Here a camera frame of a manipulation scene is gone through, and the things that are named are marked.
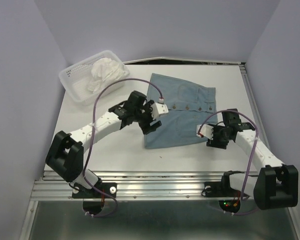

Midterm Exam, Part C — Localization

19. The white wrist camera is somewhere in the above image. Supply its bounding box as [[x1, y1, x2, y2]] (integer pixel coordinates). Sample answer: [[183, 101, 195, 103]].
[[196, 124, 214, 140], [150, 102, 169, 120]]

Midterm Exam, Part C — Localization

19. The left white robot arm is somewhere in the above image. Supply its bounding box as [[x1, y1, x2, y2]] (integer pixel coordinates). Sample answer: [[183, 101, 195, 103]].
[[45, 91, 169, 197]]

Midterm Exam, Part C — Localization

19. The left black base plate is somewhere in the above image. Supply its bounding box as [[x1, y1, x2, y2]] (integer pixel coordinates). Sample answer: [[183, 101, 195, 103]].
[[68, 180, 118, 218]]

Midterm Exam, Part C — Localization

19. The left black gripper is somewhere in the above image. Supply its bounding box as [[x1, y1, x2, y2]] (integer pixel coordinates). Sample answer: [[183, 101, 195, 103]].
[[133, 100, 161, 135]]

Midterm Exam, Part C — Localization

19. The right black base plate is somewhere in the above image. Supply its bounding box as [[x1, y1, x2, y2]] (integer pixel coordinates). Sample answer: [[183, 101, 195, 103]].
[[201, 180, 250, 215]]

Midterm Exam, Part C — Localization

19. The light blue denim skirt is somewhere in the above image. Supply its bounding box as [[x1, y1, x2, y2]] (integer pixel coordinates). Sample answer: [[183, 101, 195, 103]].
[[144, 73, 217, 149]]

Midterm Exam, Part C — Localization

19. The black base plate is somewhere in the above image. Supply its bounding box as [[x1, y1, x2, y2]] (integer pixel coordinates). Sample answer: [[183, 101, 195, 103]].
[[68, 180, 118, 218], [201, 180, 250, 215]]

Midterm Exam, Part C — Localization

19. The white plastic basket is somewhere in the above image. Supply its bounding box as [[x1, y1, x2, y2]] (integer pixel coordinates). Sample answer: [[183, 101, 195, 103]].
[[58, 50, 129, 105]]

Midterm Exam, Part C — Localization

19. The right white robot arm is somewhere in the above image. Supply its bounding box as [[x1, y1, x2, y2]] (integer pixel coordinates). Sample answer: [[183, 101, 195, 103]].
[[197, 108, 299, 215]]

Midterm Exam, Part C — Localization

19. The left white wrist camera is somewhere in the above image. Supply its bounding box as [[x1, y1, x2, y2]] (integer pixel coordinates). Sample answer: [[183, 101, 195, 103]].
[[150, 102, 169, 120]]

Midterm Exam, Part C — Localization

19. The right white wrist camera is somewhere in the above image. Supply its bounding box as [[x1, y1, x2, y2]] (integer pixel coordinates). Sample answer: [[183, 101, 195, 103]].
[[196, 124, 214, 140]]

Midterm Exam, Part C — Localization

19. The white skirt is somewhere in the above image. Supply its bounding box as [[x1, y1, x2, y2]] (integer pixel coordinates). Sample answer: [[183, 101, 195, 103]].
[[87, 57, 130, 93]]

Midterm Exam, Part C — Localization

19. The aluminium frame rail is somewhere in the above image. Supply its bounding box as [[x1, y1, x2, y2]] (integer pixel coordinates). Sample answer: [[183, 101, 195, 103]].
[[19, 59, 300, 240]]

